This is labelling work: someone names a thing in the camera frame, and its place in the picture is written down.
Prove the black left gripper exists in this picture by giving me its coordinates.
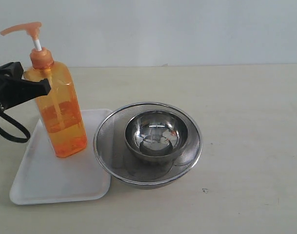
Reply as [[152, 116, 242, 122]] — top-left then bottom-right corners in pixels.
[[0, 62, 51, 110]]

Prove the orange soap pump bottle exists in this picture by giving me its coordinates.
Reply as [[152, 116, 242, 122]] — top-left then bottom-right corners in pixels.
[[0, 21, 87, 158]]

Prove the small stainless steel bowl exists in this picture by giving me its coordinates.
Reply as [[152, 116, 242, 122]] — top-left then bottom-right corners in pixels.
[[124, 110, 190, 164]]

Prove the white plastic tray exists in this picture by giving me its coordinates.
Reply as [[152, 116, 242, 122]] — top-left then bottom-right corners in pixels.
[[9, 109, 111, 205]]

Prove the steel mesh strainer basket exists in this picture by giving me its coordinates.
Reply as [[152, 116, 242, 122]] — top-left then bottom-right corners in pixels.
[[93, 102, 203, 189]]

